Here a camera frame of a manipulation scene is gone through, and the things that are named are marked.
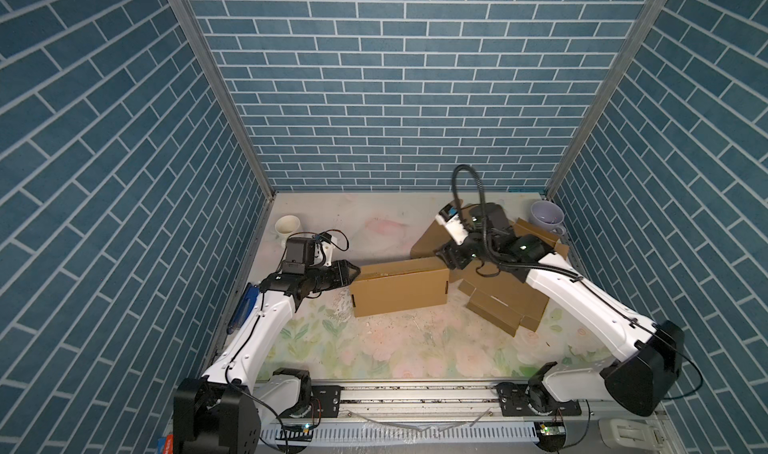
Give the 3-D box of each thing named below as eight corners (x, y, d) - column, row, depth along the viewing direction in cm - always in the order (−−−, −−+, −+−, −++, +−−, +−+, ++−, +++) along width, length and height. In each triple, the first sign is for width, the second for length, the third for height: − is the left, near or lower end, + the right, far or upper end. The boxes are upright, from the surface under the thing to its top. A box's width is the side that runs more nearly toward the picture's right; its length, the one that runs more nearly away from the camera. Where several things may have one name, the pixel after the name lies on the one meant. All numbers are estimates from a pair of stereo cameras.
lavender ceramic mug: (526, 231, 111) (532, 220, 106) (529, 209, 118) (535, 198, 113) (557, 240, 108) (565, 229, 103) (558, 217, 115) (566, 206, 110)
